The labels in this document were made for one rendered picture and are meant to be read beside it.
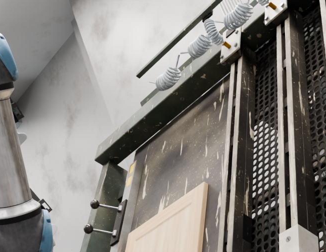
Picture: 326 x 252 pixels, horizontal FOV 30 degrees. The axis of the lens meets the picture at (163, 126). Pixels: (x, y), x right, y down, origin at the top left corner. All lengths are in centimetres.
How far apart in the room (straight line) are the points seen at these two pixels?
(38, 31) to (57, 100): 105
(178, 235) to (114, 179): 85
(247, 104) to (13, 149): 93
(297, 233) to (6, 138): 70
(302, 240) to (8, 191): 68
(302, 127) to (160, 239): 67
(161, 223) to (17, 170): 87
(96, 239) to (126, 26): 456
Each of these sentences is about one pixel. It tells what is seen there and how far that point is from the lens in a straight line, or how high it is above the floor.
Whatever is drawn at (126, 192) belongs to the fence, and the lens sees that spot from 249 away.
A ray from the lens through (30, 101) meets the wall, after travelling 933.
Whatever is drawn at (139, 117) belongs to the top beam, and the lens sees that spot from 265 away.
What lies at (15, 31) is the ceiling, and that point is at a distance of 817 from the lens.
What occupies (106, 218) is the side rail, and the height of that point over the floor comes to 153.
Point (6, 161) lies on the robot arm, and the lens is 139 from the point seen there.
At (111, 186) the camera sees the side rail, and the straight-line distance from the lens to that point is 277.
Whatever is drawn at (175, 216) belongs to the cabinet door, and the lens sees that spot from 210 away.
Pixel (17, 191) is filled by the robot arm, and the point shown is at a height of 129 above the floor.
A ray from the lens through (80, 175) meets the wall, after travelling 822.
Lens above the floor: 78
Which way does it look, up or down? 23 degrees up
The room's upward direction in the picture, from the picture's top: 21 degrees counter-clockwise
